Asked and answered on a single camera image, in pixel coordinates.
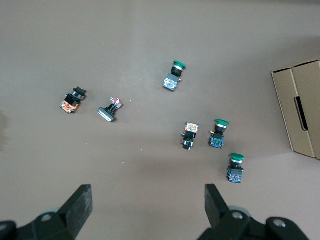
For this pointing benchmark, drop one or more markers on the green mushroom pushbutton switch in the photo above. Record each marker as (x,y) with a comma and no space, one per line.
(217,141)
(172,81)
(235,172)

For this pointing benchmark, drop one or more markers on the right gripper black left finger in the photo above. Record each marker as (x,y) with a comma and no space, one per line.
(80,202)

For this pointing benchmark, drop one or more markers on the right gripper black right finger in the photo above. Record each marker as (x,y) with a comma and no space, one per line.
(215,207)

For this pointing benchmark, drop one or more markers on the black square pushbutton red block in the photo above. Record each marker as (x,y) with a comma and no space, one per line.
(106,115)

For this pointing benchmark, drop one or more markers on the brown cardboard box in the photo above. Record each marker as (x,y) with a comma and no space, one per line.
(287,100)

